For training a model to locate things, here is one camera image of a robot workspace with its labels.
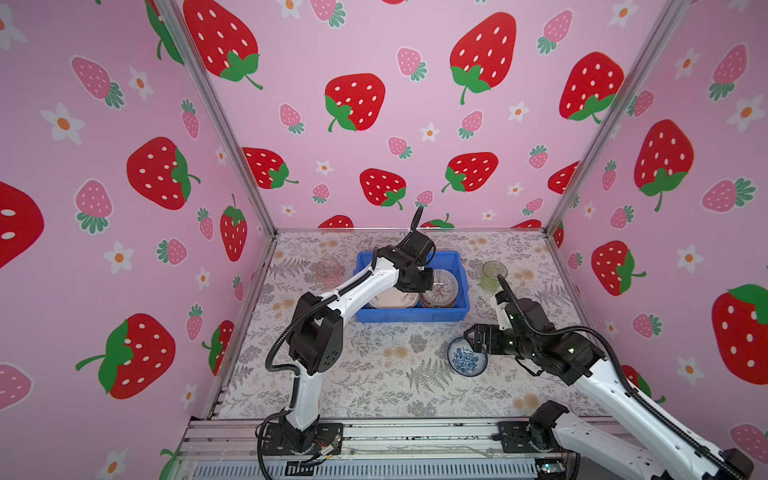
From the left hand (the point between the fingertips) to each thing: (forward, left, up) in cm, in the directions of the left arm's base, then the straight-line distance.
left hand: (430, 285), depth 88 cm
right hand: (-17, -10, +3) cm, 20 cm away
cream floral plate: (+1, +11, -10) cm, 14 cm away
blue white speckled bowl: (-18, -10, -13) cm, 24 cm away
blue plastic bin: (+17, -9, -8) cm, 21 cm away
